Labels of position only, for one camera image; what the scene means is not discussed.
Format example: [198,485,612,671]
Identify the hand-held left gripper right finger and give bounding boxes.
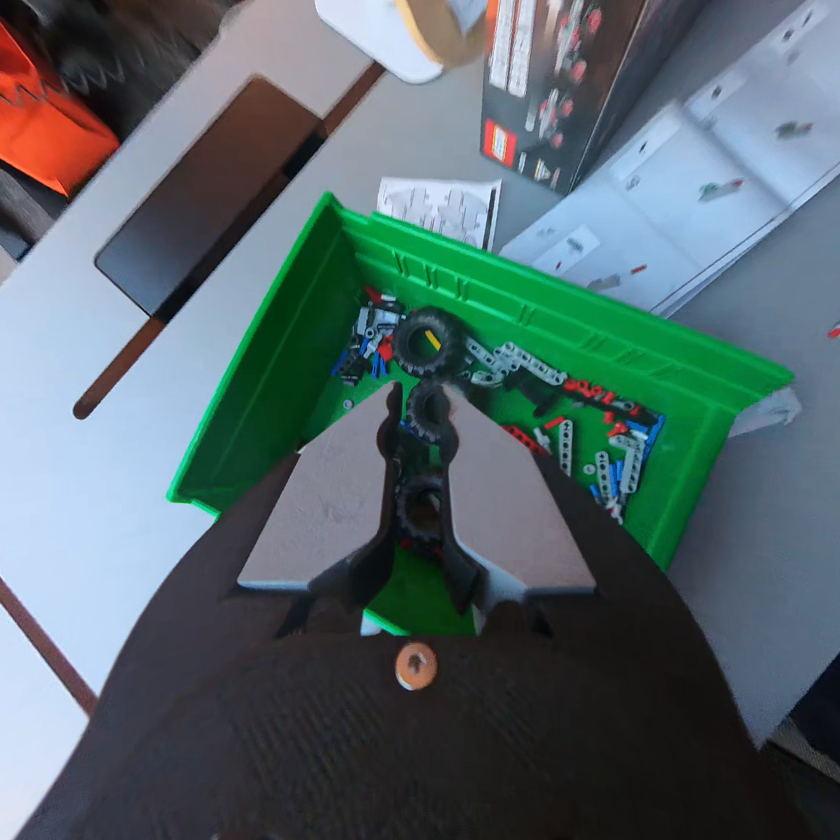
[438,382,598,636]

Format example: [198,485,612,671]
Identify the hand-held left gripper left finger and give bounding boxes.
[236,382,404,637]

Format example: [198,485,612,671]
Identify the black lego tire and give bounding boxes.
[400,382,454,444]
[397,476,448,559]
[392,307,463,380]

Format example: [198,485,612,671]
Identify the pile of small lego pieces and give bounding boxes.
[331,285,667,526]

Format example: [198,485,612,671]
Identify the green plastic bin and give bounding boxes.
[165,192,795,637]

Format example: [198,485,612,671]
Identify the grey partly built lego assembly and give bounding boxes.
[354,298,404,349]

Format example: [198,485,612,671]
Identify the black lego set box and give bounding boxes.
[480,0,706,196]

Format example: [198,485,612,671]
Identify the clear plastic bag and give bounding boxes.
[728,387,803,439]

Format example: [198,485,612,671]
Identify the open white instruction booklet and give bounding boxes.
[499,0,840,319]

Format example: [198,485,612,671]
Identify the orange bag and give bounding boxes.
[0,16,122,198]

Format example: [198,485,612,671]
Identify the white rounded holder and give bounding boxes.
[314,0,447,85]

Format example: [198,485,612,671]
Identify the tan tape roll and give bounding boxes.
[394,0,490,70]

